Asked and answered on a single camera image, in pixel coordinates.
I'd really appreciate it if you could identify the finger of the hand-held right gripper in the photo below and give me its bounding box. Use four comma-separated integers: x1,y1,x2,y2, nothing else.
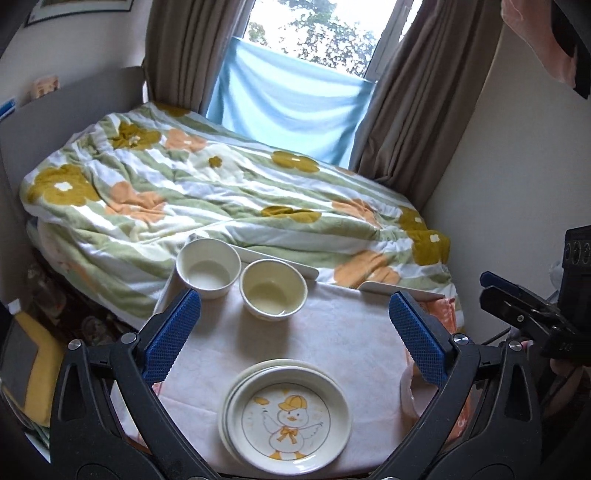
479,286,571,344
479,271,550,308

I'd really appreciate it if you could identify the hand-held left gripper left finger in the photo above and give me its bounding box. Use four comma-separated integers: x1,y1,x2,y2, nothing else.
48,289,220,480

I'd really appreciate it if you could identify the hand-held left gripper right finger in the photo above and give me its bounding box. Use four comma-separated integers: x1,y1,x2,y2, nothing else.
372,291,543,480

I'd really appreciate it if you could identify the pink square bowl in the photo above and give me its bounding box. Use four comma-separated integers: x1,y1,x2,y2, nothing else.
399,362,439,419

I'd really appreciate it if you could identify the plain white plate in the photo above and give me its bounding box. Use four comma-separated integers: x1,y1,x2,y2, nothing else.
219,359,333,464

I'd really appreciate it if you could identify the duck print plate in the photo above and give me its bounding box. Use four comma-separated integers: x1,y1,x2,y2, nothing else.
229,367,353,468

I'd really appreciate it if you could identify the clear plastic bag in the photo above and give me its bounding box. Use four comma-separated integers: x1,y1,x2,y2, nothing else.
549,260,568,297

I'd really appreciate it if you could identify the orange patterned cloth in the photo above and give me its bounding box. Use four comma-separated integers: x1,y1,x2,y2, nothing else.
401,295,472,444

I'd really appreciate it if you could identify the white straight-sided bowl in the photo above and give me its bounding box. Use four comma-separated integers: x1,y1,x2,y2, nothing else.
176,239,242,301

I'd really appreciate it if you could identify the white tablecloth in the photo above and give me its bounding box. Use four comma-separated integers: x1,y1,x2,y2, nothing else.
110,268,455,479

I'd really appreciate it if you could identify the cream round bowl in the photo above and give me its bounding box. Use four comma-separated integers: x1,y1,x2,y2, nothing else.
239,259,308,322

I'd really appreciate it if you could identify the yellow box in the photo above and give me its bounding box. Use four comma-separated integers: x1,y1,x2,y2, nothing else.
13,314,66,428

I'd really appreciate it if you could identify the dark flat pad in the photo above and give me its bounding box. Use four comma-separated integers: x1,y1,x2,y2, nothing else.
0,318,41,403

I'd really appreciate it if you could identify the floral printed blanket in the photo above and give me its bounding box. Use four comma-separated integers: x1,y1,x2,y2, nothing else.
19,102,458,325

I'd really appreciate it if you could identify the brown curtain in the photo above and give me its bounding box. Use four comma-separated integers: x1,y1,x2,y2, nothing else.
144,0,257,114
348,0,505,209

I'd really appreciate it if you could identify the pink hanging towel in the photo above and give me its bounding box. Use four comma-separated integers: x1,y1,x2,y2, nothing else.
501,0,579,85

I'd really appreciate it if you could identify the grey headboard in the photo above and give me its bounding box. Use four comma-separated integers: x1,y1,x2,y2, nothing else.
0,66,151,306

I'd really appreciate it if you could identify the black hanging object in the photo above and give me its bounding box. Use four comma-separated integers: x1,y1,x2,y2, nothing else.
547,0,591,100

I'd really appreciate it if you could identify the light blue cloth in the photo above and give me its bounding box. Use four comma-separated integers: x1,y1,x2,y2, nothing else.
205,36,376,168

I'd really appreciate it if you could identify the pink plush toy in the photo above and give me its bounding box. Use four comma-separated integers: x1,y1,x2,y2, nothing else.
31,76,61,99

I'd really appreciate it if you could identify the window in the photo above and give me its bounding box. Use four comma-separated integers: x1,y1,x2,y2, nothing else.
245,0,417,80

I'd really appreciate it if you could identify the black cable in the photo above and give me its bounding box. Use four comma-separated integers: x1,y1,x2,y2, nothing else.
484,323,514,346

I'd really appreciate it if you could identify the framed wall picture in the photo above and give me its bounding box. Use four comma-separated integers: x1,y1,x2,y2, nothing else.
25,0,134,26

